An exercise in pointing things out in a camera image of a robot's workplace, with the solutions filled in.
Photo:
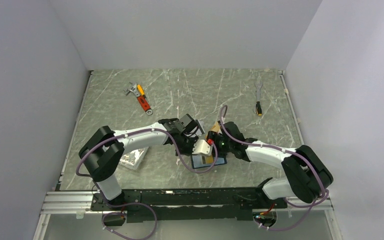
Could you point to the blue leather card holder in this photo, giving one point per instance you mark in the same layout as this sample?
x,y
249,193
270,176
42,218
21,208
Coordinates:
x,y
200,161

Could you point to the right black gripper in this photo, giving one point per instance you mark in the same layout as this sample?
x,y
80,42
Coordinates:
x,y
216,136

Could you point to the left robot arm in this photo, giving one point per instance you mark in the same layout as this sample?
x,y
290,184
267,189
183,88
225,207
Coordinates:
x,y
103,151

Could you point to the single orange card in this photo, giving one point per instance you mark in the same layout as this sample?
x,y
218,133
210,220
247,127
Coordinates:
x,y
207,160

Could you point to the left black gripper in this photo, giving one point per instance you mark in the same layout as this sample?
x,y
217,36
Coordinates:
x,y
189,152

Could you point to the aluminium frame rail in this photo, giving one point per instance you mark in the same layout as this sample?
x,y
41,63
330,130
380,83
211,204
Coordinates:
x,y
84,202

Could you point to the red adjustable wrench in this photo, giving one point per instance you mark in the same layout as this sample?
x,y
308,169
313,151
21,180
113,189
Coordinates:
x,y
139,93

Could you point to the grey wrench black handle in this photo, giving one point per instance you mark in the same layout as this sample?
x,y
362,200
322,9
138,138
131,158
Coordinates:
x,y
258,86

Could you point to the silver card stack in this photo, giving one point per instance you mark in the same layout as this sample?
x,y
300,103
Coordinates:
x,y
200,126

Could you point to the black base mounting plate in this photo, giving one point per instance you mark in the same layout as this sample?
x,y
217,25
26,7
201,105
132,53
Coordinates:
x,y
240,203

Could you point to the clear plastic screw box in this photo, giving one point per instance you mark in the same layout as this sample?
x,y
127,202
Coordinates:
x,y
133,159

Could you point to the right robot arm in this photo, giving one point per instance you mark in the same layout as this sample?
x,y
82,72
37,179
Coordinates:
x,y
306,177

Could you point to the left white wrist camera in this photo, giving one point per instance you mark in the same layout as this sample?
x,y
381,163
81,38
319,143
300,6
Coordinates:
x,y
202,147

